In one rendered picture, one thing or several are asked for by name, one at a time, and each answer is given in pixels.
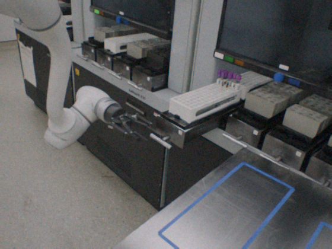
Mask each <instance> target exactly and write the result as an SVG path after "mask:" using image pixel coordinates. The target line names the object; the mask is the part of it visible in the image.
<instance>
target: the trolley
mask: <svg viewBox="0 0 332 249"><path fill-rule="evenodd" d="M111 249H332V190H330V189H328V188H326V187H324V186H322V185H320V184H318V183H316V182H314V181H312V180H309V179H307V178H305V177H303V176H301V175H299V174H297V173H295V172H293V171H291V170H289V169H287V168H285V167H283V166H281V165H279V164H277V163H275V162H273V161H271V160H268V159H265V158H264V157H262V156H260V155H258V154H256V153H254V152H252V151H250V150H248V149H247V148H244V147H243V148H241V149H240V150H239V151H238V152H236V153H235V154H233V156H232V157H230V158H228V159H227V160H226V161H224V162H223V163H222V164H221V165H219V166H218V167H217V168H216V169H214V170H213V171H212V172H211V173H209V174H207V175H206V176H204V178H202V179H201V180H200V181H199V182H197V183H196V184H195V185H193V186H192V187H190V188H189V189H188V190H187V191H185V192H184V193H183V194H181V195H180V196H179V197H178V198H176V199H175V200H174V201H173V202H171V203H170V204H168V205H167V206H166V207H164V208H163V209H161V211H159V212H158V213H157V214H156V215H154V216H153V217H152V218H151V219H148V220H147V221H146V222H145V223H144V224H142V225H141V226H140V227H139V228H137V229H136V230H134V231H133V232H132V233H131V234H130V235H129V236H127V237H126V238H125V239H123V240H121V241H120V242H119V243H117V244H116V245H115V246H114V247H113V248H111Z"/></svg>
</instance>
